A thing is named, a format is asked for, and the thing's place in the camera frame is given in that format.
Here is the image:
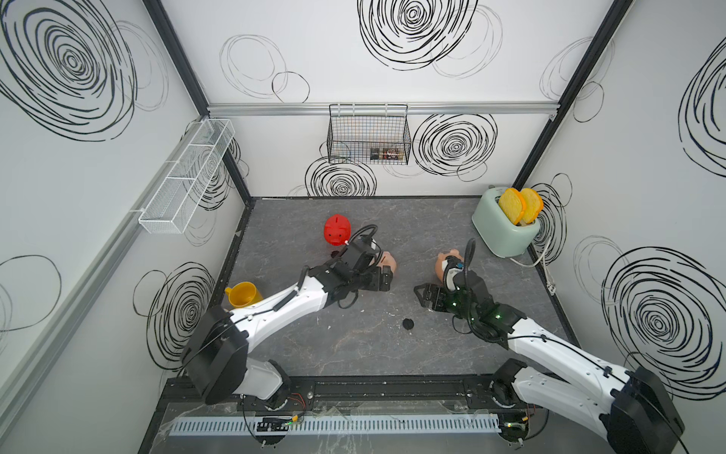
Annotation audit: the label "mint green toaster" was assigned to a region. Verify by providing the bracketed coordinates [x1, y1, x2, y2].
[472, 187, 541, 258]

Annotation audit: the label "white toaster power cable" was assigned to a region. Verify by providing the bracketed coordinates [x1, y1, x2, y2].
[509, 226, 558, 296]

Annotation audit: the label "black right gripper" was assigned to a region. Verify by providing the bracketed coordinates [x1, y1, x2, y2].
[412, 282, 476, 325]

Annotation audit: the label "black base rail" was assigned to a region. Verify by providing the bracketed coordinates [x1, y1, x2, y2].
[161, 373, 616, 412]

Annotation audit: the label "orange-tan piggy bank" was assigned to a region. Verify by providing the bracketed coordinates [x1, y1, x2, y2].
[435, 249, 463, 282]

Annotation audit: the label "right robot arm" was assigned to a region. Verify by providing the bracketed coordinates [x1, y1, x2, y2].
[414, 269, 684, 453]

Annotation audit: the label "small items in basket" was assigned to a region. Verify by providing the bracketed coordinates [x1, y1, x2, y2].
[370, 148, 406, 161]

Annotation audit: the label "light pink piggy bank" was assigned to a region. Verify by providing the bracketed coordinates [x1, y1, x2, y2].
[378, 252, 397, 274]

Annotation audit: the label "white slotted cable duct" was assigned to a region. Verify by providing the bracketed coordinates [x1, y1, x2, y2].
[168, 414, 501, 436]

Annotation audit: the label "black corrugated cable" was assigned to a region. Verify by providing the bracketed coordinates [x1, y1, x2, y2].
[347, 223, 380, 251]
[463, 237, 478, 282]

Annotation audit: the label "yellow toast slice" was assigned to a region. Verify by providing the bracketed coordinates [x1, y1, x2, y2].
[520, 188, 544, 225]
[498, 188, 527, 225]

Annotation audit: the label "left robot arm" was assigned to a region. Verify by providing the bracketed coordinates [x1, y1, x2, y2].
[181, 236, 397, 410]

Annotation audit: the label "white wire wall shelf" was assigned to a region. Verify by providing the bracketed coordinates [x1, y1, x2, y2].
[139, 117, 234, 235]

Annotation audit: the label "black wire wall basket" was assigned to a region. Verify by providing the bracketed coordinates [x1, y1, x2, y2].
[326, 103, 412, 166]

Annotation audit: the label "yellow mug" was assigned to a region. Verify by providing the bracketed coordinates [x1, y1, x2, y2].
[225, 282, 264, 308]

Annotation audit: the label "black corrugated left cable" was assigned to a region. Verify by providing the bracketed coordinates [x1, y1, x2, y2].
[347, 223, 380, 251]

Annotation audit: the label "red piggy bank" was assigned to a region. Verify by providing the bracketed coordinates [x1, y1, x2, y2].
[323, 214, 352, 246]

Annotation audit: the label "yellow toast slice right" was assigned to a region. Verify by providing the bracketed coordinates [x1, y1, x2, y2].
[520, 188, 544, 225]

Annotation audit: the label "yellow toast slice left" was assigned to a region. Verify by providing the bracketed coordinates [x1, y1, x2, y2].
[498, 188, 527, 225]

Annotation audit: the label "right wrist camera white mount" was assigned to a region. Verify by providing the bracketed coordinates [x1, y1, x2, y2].
[442, 261, 464, 292]

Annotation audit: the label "black corrugated right cable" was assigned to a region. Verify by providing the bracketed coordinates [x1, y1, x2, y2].
[463, 237, 478, 282]

